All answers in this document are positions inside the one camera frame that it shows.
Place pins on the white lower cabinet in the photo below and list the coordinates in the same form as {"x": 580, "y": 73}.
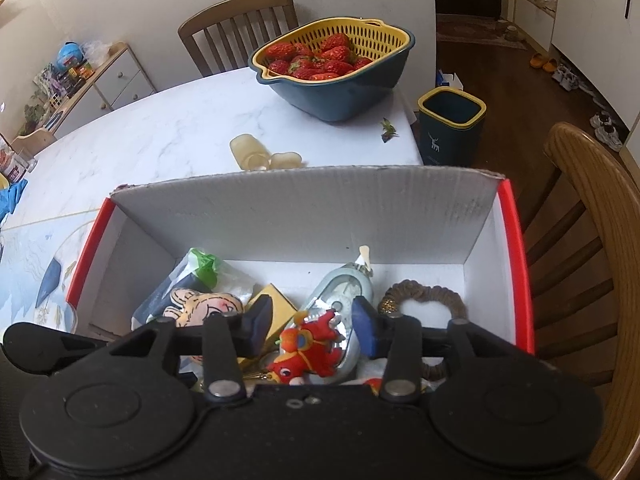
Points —
{"x": 600, "y": 10}

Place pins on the clear plastic tissue pack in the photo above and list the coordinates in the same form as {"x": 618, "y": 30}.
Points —
{"x": 200, "y": 265}

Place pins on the white and blue packet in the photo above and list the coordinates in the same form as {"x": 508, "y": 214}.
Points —
{"x": 450, "y": 81}

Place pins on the red dragon plush toy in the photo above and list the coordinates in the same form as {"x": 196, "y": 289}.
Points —
{"x": 310, "y": 350}

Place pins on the patterned door rug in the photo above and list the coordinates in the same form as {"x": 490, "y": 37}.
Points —
{"x": 475, "y": 32}

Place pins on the brown wooden chair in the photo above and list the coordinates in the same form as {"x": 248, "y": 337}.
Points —
{"x": 600, "y": 200}
{"x": 235, "y": 25}

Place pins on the pale blue patterned table mat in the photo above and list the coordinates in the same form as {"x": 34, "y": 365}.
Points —
{"x": 30, "y": 260}

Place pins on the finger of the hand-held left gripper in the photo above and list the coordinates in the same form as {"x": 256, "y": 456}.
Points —
{"x": 40, "y": 347}

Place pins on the green strawberry leaf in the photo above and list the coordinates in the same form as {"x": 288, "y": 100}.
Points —
{"x": 389, "y": 131}

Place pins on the blue globe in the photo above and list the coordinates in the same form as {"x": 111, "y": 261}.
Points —
{"x": 69, "y": 55}

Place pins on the blue bin with yellow rim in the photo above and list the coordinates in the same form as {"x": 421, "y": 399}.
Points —
{"x": 450, "y": 130}

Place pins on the beige bottle cap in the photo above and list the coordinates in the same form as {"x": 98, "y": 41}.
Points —
{"x": 286, "y": 161}

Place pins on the beige plastic bottle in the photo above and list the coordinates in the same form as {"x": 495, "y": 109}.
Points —
{"x": 247, "y": 150}

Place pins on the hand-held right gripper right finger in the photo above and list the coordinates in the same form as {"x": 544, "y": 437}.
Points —
{"x": 365, "y": 330}

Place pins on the cartoon rabbit charm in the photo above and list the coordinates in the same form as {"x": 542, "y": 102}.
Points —
{"x": 210, "y": 307}

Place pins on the clear plastic bags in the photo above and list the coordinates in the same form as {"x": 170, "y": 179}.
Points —
{"x": 96, "y": 51}

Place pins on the red snack bag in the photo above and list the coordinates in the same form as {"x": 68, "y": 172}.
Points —
{"x": 12, "y": 162}

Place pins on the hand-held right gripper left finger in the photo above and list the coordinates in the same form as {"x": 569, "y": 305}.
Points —
{"x": 260, "y": 327}

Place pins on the blue rubber gloves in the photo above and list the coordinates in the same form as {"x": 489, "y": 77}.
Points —
{"x": 12, "y": 200}

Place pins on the pile of red strawberries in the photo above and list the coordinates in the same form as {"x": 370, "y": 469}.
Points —
{"x": 320, "y": 57}

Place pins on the yellow plastic colander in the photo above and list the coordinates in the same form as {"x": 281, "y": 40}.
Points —
{"x": 370, "y": 35}

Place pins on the small yellow box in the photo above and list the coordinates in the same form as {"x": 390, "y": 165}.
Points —
{"x": 275, "y": 300}

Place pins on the orange slippers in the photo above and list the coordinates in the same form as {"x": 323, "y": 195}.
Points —
{"x": 544, "y": 62}

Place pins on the grey sneakers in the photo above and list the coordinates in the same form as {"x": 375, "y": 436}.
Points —
{"x": 607, "y": 132}

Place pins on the brown hair scrunchie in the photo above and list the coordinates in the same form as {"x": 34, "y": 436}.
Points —
{"x": 430, "y": 290}

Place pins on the red and white cardboard box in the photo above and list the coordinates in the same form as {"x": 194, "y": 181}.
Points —
{"x": 300, "y": 210}

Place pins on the blue plastic bowl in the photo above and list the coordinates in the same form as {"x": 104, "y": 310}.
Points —
{"x": 350, "y": 100}

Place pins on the wooden side cabinet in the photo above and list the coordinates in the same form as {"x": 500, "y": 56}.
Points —
{"x": 120, "y": 85}

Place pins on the white sneakers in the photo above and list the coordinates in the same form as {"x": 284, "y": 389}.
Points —
{"x": 566, "y": 77}

